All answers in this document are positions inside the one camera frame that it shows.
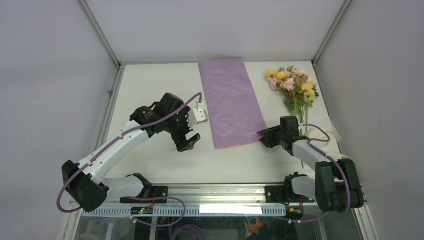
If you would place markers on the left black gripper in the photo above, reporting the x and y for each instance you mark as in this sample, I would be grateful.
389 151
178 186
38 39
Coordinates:
183 115

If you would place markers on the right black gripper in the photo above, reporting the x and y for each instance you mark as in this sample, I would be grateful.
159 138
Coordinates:
268 132

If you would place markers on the pink purple wrapping paper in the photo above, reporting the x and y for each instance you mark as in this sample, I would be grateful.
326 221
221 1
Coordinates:
234 113

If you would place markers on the white fake flower stem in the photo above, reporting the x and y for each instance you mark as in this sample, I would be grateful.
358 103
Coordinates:
302 131

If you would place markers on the yellow fake flower stem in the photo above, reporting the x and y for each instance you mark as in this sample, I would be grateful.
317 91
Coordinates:
306 91

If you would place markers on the pink fake flower stem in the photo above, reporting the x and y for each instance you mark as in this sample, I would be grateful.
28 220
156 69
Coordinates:
290 82

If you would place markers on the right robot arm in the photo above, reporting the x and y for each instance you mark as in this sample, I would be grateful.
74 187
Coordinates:
335 186

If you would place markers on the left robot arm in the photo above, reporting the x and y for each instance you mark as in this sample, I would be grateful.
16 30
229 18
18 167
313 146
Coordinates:
86 182

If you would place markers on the cream ribbon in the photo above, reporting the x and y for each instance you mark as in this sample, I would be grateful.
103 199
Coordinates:
323 138

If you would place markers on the white led light bar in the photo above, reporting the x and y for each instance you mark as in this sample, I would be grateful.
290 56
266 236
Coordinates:
229 209

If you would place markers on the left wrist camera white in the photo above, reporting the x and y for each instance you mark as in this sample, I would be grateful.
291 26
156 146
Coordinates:
197 115

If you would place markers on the aluminium front rail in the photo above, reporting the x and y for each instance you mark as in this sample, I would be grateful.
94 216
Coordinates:
215 195

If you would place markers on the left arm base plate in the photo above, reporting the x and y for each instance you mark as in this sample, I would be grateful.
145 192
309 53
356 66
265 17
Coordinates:
154 191

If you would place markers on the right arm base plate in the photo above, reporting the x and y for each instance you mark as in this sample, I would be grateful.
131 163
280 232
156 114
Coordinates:
281 193

